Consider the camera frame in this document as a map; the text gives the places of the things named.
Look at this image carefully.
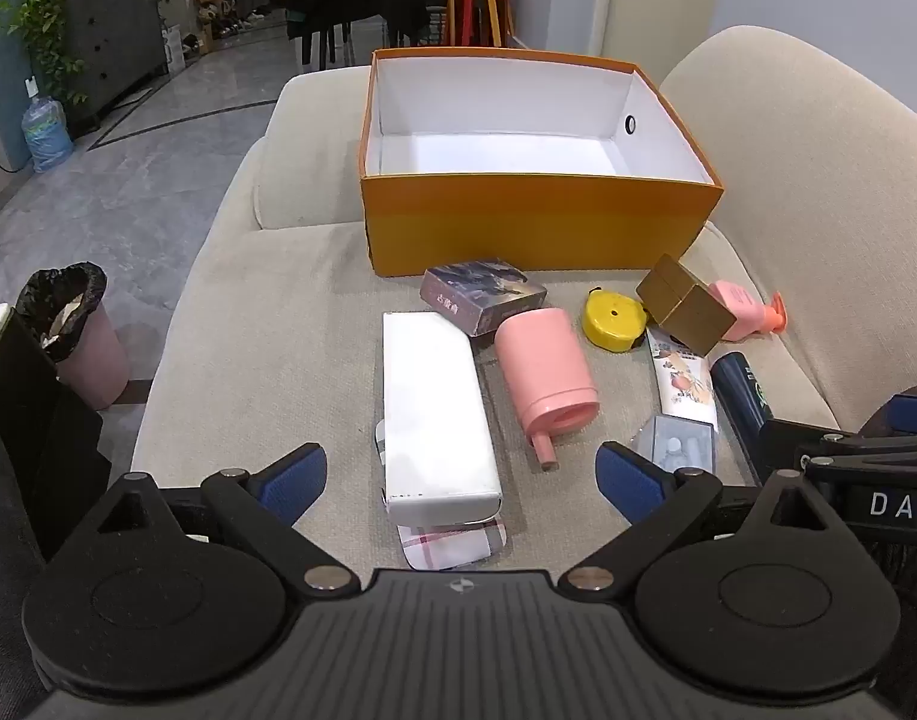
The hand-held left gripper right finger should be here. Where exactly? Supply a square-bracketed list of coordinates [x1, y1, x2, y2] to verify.
[559, 441, 840, 595]

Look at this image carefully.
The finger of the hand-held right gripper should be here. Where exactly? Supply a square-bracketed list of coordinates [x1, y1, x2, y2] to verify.
[757, 420, 917, 472]
[859, 382, 917, 440]

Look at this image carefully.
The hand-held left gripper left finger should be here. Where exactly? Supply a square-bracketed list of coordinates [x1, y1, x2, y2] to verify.
[98, 442, 358, 595]

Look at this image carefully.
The clear plastic box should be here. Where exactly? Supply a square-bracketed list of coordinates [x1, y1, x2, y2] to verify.
[627, 412, 718, 477]

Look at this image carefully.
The pink cylindrical cup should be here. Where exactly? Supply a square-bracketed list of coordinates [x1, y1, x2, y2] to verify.
[493, 306, 601, 473]

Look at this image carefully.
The long white box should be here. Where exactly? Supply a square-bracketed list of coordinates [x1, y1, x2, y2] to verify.
[379, 311, 503, 526]

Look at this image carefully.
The plaid pouch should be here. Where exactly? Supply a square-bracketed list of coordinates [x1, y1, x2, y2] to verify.
[374, 420, 511, 571]

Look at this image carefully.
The dark printed card box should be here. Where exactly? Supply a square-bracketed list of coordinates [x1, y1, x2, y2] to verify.
[419, 259, 548, 337]

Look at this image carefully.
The orange cardboard box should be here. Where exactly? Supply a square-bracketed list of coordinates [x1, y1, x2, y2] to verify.
[357, 47, 726, 277]

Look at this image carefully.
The dark blue bottle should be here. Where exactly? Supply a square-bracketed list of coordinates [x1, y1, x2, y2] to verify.
[709, 351, 775, 466]

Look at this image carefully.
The white printed tube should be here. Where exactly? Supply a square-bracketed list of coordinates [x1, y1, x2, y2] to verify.
[645, 324, 718, 432]

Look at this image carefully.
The pink pump bottle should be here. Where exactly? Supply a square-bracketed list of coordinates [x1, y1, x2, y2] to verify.
[709, 279, 788, 342]

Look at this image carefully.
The yellow tape measure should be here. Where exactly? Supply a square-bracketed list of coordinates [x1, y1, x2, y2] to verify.
[583, 286, 649, 352]

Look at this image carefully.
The beige sofa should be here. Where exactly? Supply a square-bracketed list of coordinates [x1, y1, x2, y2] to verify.
[132, 26, 917, 533]

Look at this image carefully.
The gold box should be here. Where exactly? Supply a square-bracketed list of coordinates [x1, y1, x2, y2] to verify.
[636, 253, 739, 357]

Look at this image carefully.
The pink trash bin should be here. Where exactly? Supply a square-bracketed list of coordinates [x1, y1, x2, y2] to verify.
[16, 262, 130, 410]

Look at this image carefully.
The black bag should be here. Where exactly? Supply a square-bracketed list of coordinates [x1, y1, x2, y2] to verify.
[0, 304, 106, 563]

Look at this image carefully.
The blue water jug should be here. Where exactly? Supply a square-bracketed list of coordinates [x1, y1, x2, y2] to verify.
[21, 79, 74, 172]

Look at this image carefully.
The dark grey cabinet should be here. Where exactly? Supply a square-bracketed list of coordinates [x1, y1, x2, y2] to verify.
[61, 0, 169, 119]

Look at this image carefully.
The red stool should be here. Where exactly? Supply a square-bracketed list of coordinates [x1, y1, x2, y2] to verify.
[454, 0, 508, 46]

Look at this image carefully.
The green trailing plant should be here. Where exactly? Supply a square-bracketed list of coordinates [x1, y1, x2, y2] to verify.
[0, 0, 163, 107]

